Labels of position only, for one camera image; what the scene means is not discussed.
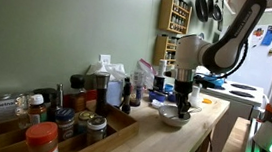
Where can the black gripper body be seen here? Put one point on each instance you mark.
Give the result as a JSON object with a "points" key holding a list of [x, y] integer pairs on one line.
{"points": [[183, 87]]}

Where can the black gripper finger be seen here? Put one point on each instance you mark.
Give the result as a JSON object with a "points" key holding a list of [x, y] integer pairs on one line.
{"points": [[180, 105], [187, 106]]}

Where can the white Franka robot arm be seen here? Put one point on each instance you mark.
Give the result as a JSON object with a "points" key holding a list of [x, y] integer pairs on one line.
{"points": [[233, 38]]}

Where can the white grinder with metal top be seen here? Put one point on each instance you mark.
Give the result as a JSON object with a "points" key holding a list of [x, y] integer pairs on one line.
{"points": [[194, 98]]}

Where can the blue bowl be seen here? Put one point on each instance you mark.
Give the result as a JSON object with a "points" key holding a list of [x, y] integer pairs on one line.
{"points": [[157, 96], [171, 97]]}

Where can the white ceramic bowl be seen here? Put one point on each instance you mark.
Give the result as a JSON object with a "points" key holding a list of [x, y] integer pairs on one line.
{"points": [[168, 121]]}

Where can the white paper napkin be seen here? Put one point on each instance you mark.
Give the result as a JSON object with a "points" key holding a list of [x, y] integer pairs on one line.
{"points": [[157, 103]]}

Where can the white and black bottle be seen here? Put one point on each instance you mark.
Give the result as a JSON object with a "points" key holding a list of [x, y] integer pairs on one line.
{"points": [[159, 81]]}

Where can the blue pot with lid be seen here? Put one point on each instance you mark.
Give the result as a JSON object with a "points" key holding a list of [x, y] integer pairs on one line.
{"points": [[216, 81]]}

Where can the clear zip bag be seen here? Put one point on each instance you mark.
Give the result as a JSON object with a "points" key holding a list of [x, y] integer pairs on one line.
{"points": [[145, 70]]}

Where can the wooden butcher block cart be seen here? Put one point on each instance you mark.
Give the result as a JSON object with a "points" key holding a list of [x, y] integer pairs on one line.
{"points": [[169, 146]]}

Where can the wooden spice rack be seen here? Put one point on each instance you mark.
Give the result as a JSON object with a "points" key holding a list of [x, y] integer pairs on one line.
{"points": [[159, 49], [164, 11]]}

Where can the jar with brown contents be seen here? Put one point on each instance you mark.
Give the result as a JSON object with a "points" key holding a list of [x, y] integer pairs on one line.
{"points": [[137, 89]]}

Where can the slim black grinder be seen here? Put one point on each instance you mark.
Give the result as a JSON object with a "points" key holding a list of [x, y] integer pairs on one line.
{"points": [[126, 98]]}

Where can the black stove burner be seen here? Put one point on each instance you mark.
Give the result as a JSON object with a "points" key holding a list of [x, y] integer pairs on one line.
{"points": [[243, 86]]}

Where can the wooden tray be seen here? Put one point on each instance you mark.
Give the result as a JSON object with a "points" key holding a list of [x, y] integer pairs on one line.
{"points": [[121, 128]]}

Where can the white electric stove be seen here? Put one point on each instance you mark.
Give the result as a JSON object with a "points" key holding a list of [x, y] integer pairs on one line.
{"points": [[251, 97]]}

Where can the white plastic bag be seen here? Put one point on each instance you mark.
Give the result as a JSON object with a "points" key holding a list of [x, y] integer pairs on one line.
{"points": [[106, 69]]}

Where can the black steel top pepper mill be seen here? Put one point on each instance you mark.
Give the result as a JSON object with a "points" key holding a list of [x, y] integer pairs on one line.
{"points": [[100, 94]]}

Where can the white refrigerator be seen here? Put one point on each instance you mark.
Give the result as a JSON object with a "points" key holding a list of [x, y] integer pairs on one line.
{"points": [[261, 64]]}

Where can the black hanging pan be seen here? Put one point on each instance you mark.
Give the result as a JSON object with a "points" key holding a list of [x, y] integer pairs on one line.
{"points": [[210, 4], [201, 7], [217, 13]]}

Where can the white lid jar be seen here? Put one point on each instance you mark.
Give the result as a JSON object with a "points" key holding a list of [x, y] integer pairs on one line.
{"points": [[96, 130]]}

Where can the red box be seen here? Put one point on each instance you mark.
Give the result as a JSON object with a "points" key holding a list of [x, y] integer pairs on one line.
{"points": [[90, 95]]}

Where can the colourful fridge picture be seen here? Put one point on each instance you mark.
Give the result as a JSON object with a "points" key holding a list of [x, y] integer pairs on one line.
{"points": [[258, 32]]}

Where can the gold lid jar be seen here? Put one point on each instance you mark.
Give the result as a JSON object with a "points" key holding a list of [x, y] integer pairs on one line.
{"points": [[85, 118]]}

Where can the blue paper sheet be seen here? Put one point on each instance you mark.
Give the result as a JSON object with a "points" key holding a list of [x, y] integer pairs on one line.
{"points": [[269, 35]]}

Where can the black cap brown bottle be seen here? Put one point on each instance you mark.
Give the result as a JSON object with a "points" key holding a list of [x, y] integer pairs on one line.
{"points": [[77, 95]]}

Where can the blue lid jar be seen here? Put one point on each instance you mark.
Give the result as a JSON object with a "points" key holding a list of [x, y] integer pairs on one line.
{"points": [[64, 124]]}

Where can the slim steel bottle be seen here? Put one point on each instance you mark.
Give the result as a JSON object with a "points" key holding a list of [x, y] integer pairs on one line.
{"points": [[59, 95]]}

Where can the wide black lid jar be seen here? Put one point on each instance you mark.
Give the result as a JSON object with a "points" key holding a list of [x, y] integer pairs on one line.
{"points": [[44, 92]]}

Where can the orange lid jar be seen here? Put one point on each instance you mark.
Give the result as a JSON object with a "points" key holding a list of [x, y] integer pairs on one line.
{"points": [[42, 140]]}

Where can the white cap orange bottle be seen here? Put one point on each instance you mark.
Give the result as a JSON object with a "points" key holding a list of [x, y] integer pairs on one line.
{"points": [[36, 110]]}

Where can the clear glass jar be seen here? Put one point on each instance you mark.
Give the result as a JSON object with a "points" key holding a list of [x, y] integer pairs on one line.
{"points": [[22, 108]]}

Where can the white labelled glass jar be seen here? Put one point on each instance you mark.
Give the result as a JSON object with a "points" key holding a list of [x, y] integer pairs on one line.
{"points": [[2, 108]]}

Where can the white wall outlet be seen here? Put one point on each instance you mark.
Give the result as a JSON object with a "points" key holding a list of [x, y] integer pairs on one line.
{"points": [[104, 59]]}

